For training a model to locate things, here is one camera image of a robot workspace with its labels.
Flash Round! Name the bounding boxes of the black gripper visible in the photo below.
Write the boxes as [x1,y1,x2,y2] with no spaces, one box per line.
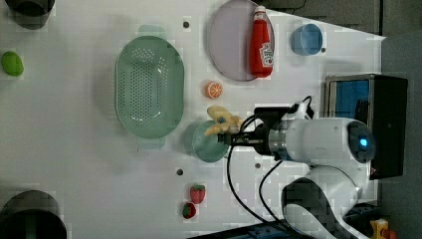
[218,107,289,155]

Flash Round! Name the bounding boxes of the yellow plush banana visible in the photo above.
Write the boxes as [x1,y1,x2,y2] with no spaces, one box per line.
[204,106,243,136]

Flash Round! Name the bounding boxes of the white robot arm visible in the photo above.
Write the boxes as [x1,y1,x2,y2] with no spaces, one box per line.
[218,102,376,239]

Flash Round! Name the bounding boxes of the green mug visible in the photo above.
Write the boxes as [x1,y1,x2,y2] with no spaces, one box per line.
[192,120,229,163]

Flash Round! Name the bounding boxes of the plush orange slice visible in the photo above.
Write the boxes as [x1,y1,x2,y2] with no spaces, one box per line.
[204,81,223,100]

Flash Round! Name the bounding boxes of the red plush strawberry upper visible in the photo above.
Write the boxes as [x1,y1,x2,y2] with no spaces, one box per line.
[190,184,206,204]

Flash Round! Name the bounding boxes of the red plush strawberry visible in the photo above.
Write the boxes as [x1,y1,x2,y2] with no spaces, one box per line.
[182,202,196,219]
[190,184,206,204]

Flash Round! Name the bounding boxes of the red plush strawberry lower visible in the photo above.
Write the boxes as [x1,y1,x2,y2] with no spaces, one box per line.
[182,202,196,219]

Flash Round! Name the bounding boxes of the red plush ketchup bottle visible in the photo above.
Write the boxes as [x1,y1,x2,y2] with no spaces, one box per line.
[250,6,274,78]

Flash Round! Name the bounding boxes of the grey round plate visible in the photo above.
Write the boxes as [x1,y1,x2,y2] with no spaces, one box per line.
[207,0,275,82]

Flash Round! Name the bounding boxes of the green plastic colander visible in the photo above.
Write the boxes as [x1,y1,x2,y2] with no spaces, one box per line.
[114,25,185,150]

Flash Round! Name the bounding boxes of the blue cup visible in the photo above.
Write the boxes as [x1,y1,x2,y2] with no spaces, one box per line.
[291,24,322,56]

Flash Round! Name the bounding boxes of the silver toaster oven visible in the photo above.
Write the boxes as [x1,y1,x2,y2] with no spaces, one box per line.
[323,74,408,179]

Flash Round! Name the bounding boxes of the green plush fruit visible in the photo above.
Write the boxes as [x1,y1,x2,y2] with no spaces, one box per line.
[1,51,24,77]

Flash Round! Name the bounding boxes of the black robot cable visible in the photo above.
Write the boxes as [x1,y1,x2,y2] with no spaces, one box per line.
[226,95,315,239]

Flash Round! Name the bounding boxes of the black camera post lower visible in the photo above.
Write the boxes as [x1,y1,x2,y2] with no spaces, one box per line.
[0,190,68,239]

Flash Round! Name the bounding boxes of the black camera post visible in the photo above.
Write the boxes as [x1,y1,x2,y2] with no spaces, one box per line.
[0,190,68,239]
[5,0,56,30]

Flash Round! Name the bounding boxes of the black camera post upper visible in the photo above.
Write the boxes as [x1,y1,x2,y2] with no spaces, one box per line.
[5,0,56,30]

